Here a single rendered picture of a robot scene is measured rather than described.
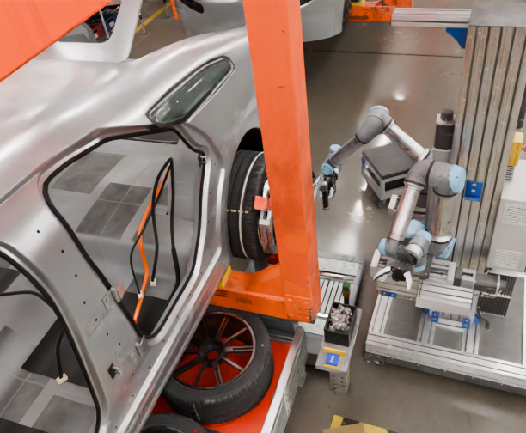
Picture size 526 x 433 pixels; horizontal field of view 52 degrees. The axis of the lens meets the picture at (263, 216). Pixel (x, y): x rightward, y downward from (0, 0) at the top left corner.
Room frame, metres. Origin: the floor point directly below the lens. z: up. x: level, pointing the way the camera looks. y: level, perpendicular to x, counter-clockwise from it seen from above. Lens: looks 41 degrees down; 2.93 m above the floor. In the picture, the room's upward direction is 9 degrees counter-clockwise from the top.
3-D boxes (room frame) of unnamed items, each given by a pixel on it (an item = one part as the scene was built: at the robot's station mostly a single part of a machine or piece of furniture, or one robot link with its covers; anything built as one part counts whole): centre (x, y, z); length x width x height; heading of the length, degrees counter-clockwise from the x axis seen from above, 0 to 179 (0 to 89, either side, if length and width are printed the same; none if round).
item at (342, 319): (1.82, -0.33, 0.51); 0.20 x 0.14 x 0.13; 154
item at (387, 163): (3.50, -1.09, 0.17); 0.43 x 0.36 x 0.34; 10
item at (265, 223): (2.47, -0.11, 0.85); 0.54 x 0.07 x 0.54; 156
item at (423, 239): (1.65, -0.67, 1.21); 0.11 x 0.08 x 0.09; 139
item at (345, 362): (1.78, -0.32, 0.44); 0.43 x 0.17 x 0.03; 156
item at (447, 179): (1.85, -0.84, 1.19); 0.15 x 0.12 x 0.55; 49
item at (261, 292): (2.08, 0.16, 0.69); 0.52 x 0.17 x 0.35; 66
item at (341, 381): (1.76, -0.30, 0.21); 0.10 x 0.10 x 0.42; 66
